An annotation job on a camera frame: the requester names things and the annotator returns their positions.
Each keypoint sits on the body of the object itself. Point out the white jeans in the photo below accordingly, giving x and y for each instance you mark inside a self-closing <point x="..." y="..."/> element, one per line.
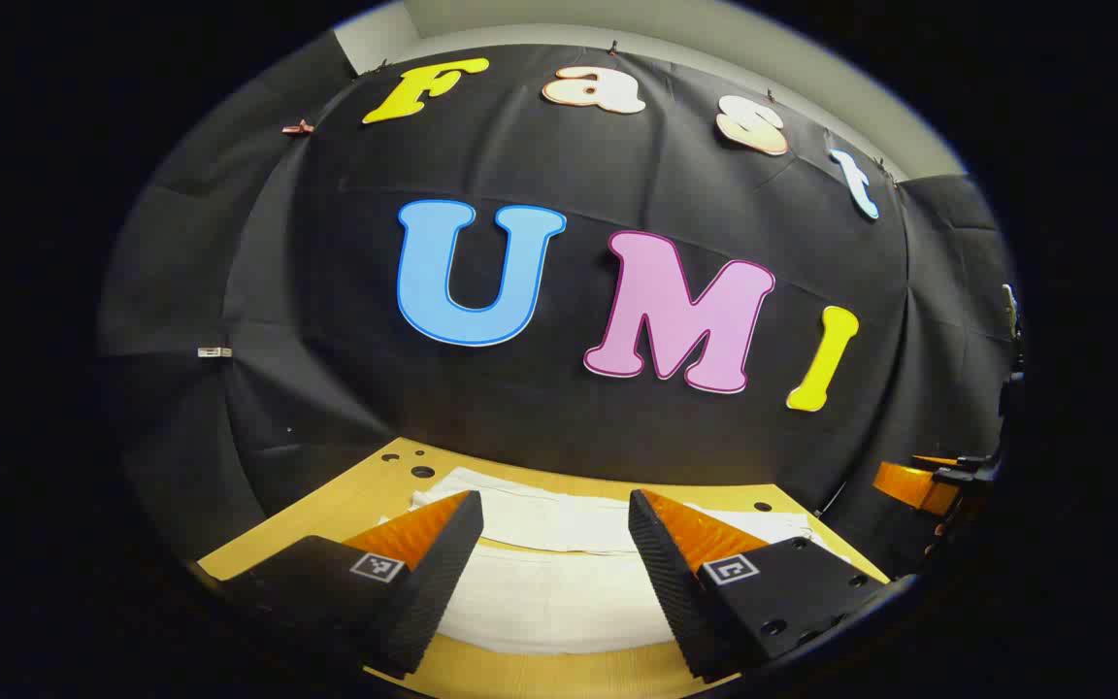
<point x="559" y="592"/>

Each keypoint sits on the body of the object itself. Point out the small white clip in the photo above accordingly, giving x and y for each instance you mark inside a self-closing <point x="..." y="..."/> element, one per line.
<point x="214" y="351"/>

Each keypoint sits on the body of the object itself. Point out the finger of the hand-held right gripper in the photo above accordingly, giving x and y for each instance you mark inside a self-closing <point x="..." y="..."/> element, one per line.
<point x="913" y="485"/>

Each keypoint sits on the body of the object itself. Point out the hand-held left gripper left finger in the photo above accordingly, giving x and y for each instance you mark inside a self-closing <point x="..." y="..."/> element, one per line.
<point x="443" y="568"/>

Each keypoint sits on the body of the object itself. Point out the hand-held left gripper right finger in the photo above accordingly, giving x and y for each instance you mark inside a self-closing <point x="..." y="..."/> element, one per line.
<point x="661" y="573"/>

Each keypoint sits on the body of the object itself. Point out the small red clip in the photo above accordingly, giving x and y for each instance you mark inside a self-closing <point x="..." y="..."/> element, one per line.
<point x="297" y="127"/>

